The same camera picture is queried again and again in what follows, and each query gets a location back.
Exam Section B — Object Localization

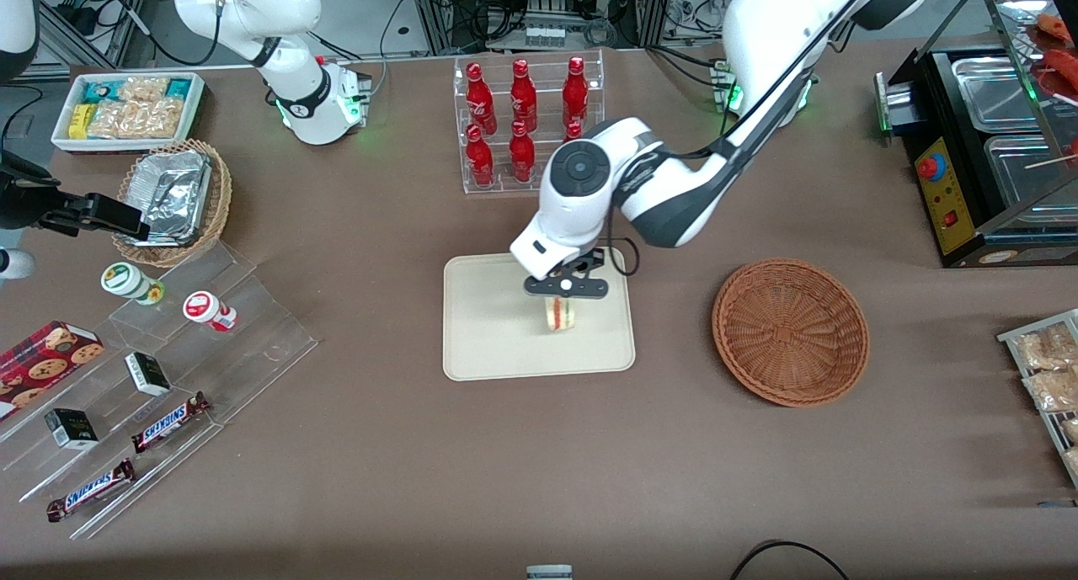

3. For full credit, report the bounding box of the tray of packaged pastries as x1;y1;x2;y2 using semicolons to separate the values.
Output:
998;309;1078;488

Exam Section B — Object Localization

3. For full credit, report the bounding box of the green lid yogurt cup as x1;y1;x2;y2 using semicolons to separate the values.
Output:
101;262;165;306

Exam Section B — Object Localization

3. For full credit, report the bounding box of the cream rectangular plastic tray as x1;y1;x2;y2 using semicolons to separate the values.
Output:
443;247;636;382

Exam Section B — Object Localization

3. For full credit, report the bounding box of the clear cracker bag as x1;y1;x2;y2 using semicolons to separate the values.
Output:
118;77;172;103
88;98;184;139

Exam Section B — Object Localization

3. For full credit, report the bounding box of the black looped cable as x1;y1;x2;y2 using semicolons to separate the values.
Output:
728;540;851;580

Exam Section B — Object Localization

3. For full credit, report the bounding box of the red cookie box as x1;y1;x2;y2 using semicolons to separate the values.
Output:
0;321;106;421

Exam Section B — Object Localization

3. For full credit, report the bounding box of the clear acrylic step display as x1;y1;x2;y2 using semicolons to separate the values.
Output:
0;239;319;540

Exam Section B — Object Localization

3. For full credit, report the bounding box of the oval tan wicker basket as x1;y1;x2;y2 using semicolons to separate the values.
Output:
112;138;233;269

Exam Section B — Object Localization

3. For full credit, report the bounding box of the black hot food warmer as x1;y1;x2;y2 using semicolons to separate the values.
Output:
876;0;1078;269

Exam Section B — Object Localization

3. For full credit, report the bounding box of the white rectangular snack bin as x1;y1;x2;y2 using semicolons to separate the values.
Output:
51;72;207;156

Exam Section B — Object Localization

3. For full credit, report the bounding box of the triangular white bread sandwich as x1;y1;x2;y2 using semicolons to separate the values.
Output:
546;297;582;333

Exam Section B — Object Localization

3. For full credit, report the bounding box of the small black box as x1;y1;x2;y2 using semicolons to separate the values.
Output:
44;408;99;450
125;352;172;396

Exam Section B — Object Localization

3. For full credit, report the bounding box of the round brown wicker basket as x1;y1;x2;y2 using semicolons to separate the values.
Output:
712;258;870;408

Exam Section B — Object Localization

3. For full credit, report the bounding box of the silver foil container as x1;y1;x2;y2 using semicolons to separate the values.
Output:
126;149;211;189
143;172;210;246

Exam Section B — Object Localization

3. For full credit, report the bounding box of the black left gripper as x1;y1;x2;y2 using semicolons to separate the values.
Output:
524;248;609;300

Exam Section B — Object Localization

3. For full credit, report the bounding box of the clear acrylic bottle rack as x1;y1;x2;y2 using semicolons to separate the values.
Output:
453;50;606;195

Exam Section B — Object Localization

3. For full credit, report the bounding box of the snickers chocolate bar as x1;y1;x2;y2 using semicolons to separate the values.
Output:
46;459;136;523
131;392;211;455

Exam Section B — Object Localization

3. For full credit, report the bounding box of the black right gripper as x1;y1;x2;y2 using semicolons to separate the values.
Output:
0;151;151;240

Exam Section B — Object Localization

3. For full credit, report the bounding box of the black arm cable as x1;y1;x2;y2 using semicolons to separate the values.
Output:
605;0;894;279

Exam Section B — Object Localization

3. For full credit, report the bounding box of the red lid yogurt cup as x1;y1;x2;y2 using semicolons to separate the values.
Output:
183;290;238;333

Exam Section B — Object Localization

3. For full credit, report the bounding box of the steel warmer pan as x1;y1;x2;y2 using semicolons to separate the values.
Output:
984;134;1078;209
952;54;1062;135

